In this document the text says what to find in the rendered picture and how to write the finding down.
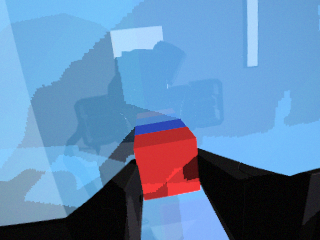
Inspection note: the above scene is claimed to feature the red block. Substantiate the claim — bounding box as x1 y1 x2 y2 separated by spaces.
133 127 200 200

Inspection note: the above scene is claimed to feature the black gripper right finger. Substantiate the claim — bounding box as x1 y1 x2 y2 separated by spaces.
197 148 320 240

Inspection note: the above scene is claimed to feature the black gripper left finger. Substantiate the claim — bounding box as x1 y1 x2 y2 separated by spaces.
0 159 143 240

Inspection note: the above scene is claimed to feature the blue block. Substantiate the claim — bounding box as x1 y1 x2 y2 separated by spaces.
134 119 187 136

